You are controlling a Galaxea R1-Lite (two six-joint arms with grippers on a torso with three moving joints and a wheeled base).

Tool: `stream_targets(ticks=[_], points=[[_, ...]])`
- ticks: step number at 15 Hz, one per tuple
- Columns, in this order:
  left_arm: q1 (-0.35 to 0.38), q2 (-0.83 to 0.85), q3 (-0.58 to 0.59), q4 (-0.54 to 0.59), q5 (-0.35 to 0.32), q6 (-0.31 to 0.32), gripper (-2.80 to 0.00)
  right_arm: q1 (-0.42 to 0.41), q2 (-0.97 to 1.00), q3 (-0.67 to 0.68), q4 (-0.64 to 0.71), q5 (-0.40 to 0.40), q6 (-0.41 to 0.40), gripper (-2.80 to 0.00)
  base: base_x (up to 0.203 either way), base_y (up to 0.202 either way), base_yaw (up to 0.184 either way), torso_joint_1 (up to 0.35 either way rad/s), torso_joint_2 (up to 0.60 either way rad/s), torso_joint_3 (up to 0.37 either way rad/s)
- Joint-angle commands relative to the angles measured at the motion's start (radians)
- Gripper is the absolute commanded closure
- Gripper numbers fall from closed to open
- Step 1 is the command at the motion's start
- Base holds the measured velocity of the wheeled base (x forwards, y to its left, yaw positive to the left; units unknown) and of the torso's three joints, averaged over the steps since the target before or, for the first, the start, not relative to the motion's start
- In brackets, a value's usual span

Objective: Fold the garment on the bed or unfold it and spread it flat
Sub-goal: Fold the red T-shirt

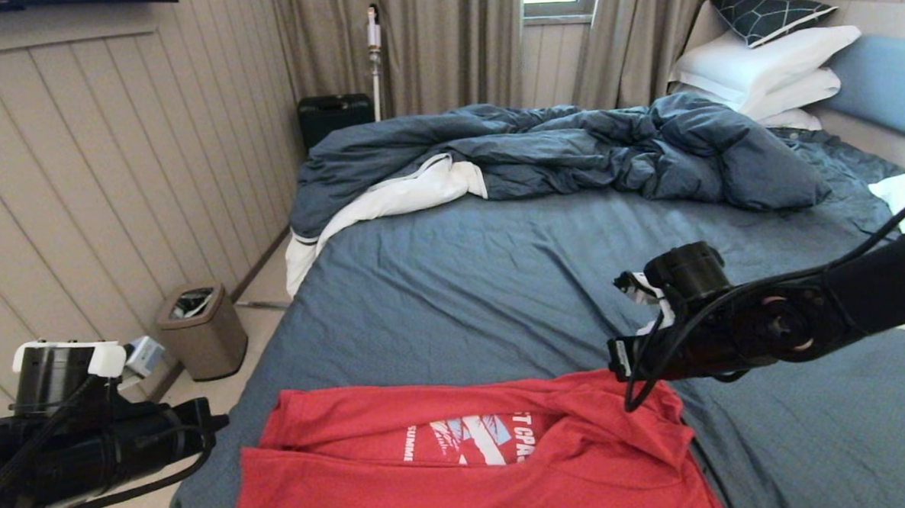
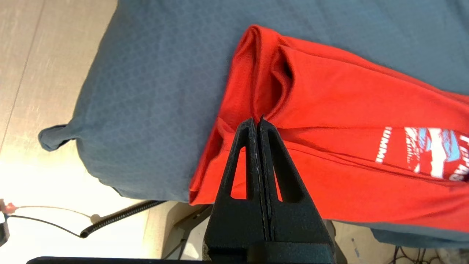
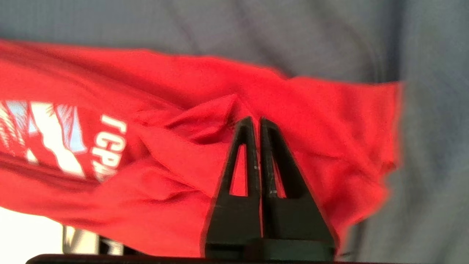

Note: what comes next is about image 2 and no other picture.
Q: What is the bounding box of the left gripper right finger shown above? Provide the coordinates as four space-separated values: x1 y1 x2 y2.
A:
258 119 336 263

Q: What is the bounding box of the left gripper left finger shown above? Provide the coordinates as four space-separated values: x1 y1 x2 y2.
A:
203 118 266 261

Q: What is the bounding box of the thin white wire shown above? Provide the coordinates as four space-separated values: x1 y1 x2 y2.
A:
0 200 101 223

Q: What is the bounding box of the red printed t-shirt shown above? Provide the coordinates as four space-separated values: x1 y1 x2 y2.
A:
189 25 469 234

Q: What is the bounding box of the black corrugated cable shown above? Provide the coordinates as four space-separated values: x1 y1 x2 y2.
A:
80 200 167 239

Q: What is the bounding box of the bed with blue sheet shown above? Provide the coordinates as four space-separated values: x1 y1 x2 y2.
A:
38 0 469 250

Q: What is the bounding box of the thin black wire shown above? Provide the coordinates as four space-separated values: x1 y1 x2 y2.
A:
0 214 84 247

